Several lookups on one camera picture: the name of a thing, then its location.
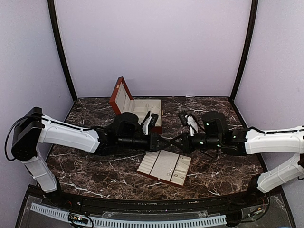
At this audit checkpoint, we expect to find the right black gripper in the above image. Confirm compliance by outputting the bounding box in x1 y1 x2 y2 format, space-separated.
170 131 222 154

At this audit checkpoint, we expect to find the red jewelry tray cream insert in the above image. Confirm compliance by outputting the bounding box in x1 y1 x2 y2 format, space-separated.
137 150 191 187

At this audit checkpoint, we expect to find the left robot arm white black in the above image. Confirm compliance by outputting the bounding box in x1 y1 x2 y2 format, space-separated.
7 107 170 207

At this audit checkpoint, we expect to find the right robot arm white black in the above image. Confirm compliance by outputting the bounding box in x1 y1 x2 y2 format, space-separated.
170 111 304 206

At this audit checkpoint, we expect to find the red wooden jewelry box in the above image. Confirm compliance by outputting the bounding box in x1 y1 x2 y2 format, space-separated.
109 76 162 134

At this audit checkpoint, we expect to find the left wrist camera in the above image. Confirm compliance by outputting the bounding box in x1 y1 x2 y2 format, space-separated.
141 111 159 135

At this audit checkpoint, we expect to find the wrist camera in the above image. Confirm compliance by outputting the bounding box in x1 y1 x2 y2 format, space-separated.
141 111 159 135
178 111 199 136

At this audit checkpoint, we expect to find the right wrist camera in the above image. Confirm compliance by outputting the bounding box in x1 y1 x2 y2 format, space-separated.
178 111 199 136

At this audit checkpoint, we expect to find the white slotted cable duct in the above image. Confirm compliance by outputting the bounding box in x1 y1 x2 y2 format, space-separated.
30 203 227 228

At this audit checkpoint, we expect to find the black front table rail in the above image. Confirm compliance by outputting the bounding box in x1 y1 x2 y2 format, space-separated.
28 184 283 214

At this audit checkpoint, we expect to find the right black frame post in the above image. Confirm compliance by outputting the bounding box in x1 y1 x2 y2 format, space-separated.
229 0 258 103

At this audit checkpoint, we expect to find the black frame post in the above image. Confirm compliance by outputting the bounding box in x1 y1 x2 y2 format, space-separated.
47 0 78 102
229 0 258 103

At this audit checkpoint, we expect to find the left black frame post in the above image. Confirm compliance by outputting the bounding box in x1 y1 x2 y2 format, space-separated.
47 0 78 102

